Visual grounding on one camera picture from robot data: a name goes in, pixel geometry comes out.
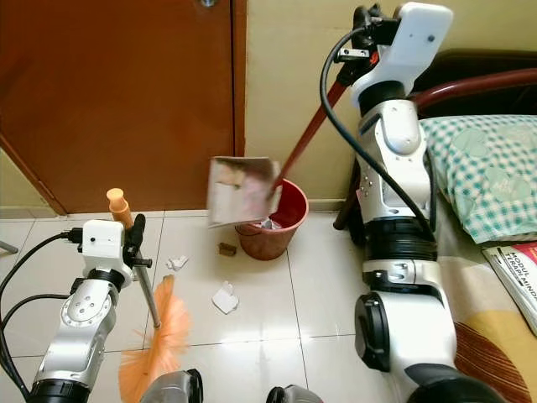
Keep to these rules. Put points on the green checkered pillow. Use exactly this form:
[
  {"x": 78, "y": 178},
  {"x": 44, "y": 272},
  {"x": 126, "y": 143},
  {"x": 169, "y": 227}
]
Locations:
[{"x": 482, "y": 176}]

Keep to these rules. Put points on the brown door frame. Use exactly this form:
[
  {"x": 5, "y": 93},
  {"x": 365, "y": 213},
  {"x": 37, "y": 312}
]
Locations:
[{"x": 239, "y": 75}]

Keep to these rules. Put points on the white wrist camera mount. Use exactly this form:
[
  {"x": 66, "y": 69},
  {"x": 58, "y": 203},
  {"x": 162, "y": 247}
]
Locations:
[
  {"x": 411, "y": 46},
  {"x": 105, "y": 241}
]

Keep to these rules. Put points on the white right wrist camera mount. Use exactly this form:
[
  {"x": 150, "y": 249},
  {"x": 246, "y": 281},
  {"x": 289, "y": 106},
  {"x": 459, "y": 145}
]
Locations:
[{"x": 411, "y": 46}]

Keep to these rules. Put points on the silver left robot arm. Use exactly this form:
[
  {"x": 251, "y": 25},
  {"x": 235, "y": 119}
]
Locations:
[{"x": 88, "y": 315}]

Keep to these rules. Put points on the yellow brown bedsheet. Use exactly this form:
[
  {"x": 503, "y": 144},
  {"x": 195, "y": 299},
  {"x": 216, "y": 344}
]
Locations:
[{"x": 487, "y": 344}]

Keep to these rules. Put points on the orange bristle broom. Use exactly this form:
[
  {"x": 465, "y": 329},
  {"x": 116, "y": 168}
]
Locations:
[{"x": 164, "y": 336}]

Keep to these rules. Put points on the red plastic bucket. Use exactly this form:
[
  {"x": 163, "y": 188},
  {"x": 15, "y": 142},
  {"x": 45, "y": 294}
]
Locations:
[{"x": 281, "y": 239}]

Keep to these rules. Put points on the small white paper scrap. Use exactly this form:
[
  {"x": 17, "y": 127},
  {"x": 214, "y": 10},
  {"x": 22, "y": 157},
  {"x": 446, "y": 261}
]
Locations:
[{"x": 177, "y": 263}]

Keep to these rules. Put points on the red white magazine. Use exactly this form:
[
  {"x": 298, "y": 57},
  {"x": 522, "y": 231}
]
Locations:
[{"x": 516, "y": 281}]

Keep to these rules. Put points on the dark red bed frame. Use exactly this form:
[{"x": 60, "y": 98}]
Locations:
[{"x": 470, "y": 86}]

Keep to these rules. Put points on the grey robot foot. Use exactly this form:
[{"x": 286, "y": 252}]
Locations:
[
  {"x": 295, "y": 395},
  {"x": 182, "y": 388}
]

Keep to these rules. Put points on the metal door knob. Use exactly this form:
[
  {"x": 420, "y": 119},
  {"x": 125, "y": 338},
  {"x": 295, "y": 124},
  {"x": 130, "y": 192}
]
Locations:
[{"x": 208, "y": 2}]

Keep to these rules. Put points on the grey robot left foot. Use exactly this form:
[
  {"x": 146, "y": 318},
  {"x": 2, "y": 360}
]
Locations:
[{"x": 182, "y": 388}]

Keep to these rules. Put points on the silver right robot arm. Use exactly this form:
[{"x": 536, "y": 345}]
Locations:
[{"x": 394, "y": 252}]

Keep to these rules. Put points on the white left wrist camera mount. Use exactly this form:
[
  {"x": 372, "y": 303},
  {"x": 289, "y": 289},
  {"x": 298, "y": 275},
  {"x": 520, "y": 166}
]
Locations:
[{"x": 105, "y": 241}]

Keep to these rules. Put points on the grey metal leg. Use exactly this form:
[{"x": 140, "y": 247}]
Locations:
[{"x": 7, "y": 248}]

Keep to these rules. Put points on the small brown scrap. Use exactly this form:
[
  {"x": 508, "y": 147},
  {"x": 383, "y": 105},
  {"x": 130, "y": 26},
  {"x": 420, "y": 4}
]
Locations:
[{"x": 226, "y": 248}]

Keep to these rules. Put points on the brown wooden door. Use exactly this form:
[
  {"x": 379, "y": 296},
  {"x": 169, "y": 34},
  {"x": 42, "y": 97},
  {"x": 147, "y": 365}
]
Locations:
[{"x": 117, "y": 92}]

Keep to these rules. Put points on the grey robot right foot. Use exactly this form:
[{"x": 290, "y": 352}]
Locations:
[{"x": 295, "y": 395}]

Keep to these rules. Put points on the large white paper scrap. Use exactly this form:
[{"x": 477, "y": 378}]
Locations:
[{"x": 225, "y": 298}]

